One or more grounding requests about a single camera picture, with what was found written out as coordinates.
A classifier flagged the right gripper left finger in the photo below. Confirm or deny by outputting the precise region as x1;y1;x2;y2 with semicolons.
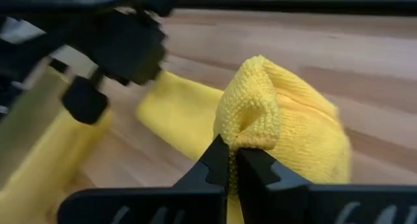
174;134;231;194

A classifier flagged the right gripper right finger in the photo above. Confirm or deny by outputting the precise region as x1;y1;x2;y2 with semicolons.
237;148;313;194

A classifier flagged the yellow microfiber towel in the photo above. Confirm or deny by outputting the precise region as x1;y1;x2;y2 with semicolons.
135;54;353;224
0;108;113;224

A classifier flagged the yellow translucent plastic bin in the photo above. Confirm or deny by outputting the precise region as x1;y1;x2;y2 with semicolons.
0;64;113;224

